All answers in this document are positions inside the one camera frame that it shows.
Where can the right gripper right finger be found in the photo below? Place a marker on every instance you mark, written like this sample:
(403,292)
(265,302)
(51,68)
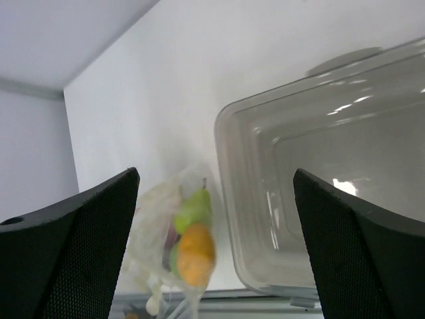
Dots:
(367,261)

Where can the polka dot zip top bag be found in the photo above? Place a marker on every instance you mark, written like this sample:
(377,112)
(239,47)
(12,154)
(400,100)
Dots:
(170,254)

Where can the orange lemon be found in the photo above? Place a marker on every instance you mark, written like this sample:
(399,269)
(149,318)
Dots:
(196,255)

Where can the green pear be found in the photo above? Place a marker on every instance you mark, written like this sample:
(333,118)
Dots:
(195,209)

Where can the purple eggplant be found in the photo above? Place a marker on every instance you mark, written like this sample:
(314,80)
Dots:
(171,239)

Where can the clear plastic food bin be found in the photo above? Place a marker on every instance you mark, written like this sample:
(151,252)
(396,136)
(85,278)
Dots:
(358,124)

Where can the aluminium mounting rail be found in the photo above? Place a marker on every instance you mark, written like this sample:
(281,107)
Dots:
(239,303)

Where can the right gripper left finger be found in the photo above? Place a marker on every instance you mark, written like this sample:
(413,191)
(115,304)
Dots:
(63,261)

